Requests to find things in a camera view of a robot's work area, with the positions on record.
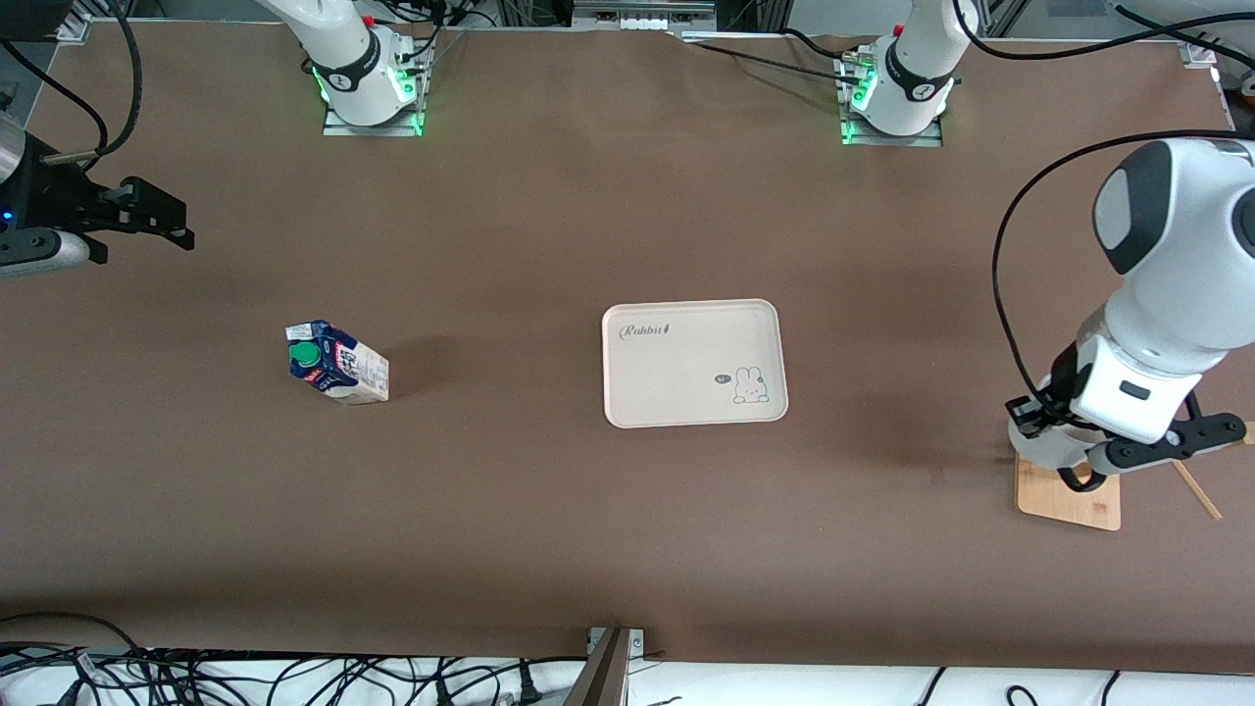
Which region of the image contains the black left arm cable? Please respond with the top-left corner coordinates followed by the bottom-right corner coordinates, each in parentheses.
top-left (991, 128), bottom-right (1182, 415)

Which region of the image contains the grey power strip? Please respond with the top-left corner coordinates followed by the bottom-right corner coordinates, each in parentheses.
top-left (572, 0), bottom-right (719, 32)

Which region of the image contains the beige rabbit print tray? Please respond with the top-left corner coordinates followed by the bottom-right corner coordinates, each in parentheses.
top-left (601, 299), bottom-right (790, 429)

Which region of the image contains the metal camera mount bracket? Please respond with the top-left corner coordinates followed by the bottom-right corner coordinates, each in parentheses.
top-left (564, 626), bottom-right (646, 706)

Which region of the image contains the wooden cup rack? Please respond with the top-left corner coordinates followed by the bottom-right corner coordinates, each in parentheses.
top-left (1015, 422), bottom-right (1255, 532)

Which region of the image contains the blue milk carton green cap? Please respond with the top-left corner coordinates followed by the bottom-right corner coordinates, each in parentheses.
top-left (284, 320), bottom-right (391, 406)

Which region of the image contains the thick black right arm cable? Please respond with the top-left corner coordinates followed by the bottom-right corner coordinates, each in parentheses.
top-left (93, 0), bottom-right (144, 158)

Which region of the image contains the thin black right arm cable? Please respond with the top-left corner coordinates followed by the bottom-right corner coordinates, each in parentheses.
top-left (0, 39), bottom-right (111, 166)

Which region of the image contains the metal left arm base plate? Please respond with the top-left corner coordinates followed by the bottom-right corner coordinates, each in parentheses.
top-left (838, 54), bottom-right (945, 149)

